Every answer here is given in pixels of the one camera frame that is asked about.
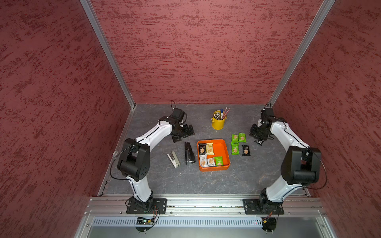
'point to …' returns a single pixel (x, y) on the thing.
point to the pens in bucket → (221, 115)
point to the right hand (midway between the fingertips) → (250, 136)
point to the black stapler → (189, 156)
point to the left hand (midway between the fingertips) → (188, 138)
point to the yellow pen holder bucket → (217, 124)
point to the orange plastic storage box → (213, 154)
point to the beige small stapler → (174, 159)
